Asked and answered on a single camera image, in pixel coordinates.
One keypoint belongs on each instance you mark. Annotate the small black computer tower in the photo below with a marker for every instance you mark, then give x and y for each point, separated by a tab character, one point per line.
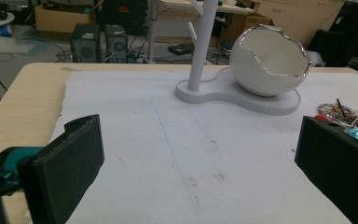
116	43

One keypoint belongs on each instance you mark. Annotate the clear plastic sheet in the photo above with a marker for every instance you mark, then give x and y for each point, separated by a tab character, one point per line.
6	43

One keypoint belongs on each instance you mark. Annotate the large black computer tower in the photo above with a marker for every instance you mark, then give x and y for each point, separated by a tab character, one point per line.
85	43

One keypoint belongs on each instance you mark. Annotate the open cardboard box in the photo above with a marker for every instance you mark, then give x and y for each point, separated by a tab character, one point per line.
59	18

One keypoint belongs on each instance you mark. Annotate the white foam mat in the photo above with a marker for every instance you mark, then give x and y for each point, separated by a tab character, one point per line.
167	140

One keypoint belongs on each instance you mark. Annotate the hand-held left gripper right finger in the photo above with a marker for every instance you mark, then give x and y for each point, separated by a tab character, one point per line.
338	168

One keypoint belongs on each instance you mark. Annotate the beige cabinet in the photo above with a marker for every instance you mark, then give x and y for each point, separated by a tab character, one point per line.
301	18

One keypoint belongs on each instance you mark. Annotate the flat black device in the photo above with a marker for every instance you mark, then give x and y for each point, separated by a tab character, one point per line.
181	48

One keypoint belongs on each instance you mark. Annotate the black metal frame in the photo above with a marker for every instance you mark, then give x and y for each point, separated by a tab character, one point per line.
351	34

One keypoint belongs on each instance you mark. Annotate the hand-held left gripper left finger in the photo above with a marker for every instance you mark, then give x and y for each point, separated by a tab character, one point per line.
62	174

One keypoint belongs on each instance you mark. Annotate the white eggshell bowl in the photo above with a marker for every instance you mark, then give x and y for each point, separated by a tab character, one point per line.
251	71

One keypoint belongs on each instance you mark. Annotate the white desk frame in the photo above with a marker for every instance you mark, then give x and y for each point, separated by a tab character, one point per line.
151	31

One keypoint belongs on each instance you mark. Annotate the white jewelry stand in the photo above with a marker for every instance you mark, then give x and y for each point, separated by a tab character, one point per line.
202	46

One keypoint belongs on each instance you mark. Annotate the small colourful toy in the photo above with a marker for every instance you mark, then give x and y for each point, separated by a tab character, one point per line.
332	109

